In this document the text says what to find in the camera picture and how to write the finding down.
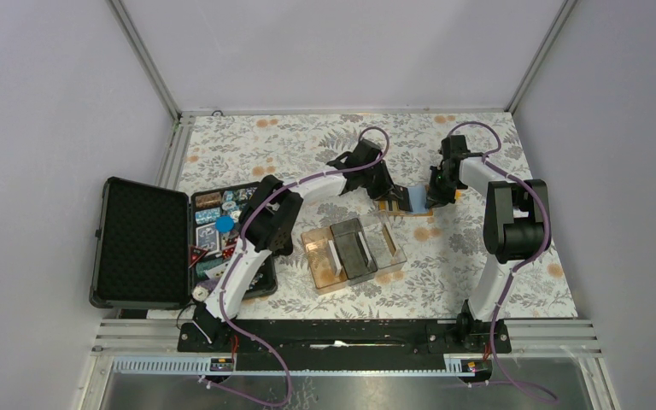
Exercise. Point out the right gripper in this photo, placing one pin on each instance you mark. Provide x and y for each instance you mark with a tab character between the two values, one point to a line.
437	199

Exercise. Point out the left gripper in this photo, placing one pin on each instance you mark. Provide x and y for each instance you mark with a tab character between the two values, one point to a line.
386	190

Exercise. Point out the tan leather card holder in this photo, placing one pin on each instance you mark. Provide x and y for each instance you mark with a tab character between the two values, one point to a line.
417	196

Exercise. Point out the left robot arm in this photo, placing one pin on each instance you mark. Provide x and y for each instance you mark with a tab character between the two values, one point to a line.
267	222

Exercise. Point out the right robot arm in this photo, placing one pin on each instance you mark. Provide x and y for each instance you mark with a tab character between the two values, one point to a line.
516	226

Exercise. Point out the clear transparent card box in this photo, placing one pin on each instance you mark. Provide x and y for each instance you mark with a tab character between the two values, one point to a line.
381	242

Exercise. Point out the black card stack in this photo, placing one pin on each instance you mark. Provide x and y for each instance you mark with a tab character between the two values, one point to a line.
365	250

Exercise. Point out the smoky black card box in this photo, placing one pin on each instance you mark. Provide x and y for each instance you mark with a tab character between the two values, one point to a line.
350	252

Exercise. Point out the white card stack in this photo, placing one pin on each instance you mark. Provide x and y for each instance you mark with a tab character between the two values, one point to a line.
334	259

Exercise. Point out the amber transparent card box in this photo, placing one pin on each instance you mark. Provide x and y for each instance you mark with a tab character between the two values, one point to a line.
315	243

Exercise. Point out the floral table mat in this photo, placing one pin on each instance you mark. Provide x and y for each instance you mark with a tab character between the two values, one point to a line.
445	251

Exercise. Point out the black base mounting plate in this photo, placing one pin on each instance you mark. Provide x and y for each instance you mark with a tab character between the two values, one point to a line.
402	345

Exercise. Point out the blue round chip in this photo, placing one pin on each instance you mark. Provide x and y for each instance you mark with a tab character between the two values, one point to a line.
224	224

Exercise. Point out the black poker chip case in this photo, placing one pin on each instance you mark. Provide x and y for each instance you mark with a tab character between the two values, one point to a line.
155	245

